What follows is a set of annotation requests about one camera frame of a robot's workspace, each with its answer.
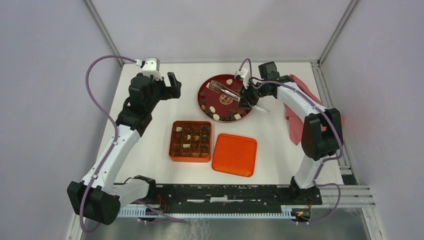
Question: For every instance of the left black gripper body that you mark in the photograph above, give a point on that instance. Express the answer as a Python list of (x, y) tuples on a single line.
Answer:
[(160, 91)]

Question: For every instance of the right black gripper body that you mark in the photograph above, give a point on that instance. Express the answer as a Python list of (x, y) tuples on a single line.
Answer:
[(251, 95)]

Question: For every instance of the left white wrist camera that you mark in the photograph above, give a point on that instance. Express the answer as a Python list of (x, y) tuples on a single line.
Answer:
[(150, 67)]

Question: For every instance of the orange chocolate box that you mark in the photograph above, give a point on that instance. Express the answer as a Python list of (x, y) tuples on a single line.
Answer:
[(200, 151)]

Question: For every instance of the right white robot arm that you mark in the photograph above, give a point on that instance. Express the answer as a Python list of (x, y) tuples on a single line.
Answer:
[(322, 134)]

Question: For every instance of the metal tongs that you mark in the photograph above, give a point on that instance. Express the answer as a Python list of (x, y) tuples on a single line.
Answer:
[(223, 90)]

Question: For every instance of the orange box lid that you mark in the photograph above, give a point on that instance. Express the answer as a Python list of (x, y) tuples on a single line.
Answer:
[(234, 155)]

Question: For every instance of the round red tray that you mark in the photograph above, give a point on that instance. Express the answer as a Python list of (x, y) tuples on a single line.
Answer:
[(227, 110)]

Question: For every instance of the pink cloth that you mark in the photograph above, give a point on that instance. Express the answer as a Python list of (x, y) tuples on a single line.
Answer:
[(295, 124)]

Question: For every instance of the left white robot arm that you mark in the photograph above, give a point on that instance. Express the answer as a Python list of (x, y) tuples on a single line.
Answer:
[(96, 197)]

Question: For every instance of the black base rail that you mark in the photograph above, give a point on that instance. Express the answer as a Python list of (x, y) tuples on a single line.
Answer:
[(228, 199)]

